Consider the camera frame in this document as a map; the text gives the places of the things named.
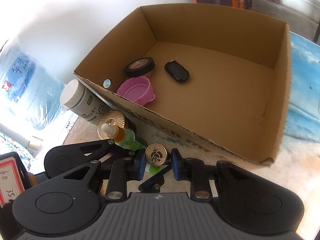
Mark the black key fob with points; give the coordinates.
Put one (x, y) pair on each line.
(177, 71)

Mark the white supplement bottle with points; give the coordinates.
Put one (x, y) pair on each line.
(83, 102)

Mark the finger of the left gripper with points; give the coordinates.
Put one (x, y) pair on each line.
(154, 183)

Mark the red white label box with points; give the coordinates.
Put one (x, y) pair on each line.
(14, 180)

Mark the white power strip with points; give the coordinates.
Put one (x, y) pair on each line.
(34, 146)

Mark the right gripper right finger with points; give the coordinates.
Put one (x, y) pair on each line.
(196, 172)

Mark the black tape roll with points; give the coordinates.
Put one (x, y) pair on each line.
(140, 67)

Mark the blue water jug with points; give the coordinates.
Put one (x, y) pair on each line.
(27, 88)

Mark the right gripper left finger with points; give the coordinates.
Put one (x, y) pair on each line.
(120, 171)

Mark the green glue stick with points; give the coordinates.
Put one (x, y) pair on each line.
(152, 169)

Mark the green dropper bottle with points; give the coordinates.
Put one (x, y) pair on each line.
(124, 137)

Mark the brown cardboard box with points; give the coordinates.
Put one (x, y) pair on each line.
(234, 104)

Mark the gold lid cream jar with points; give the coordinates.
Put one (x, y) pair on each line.
(114, 117)

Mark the black gold lipstick tube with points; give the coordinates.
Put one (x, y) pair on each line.
(156, 154)

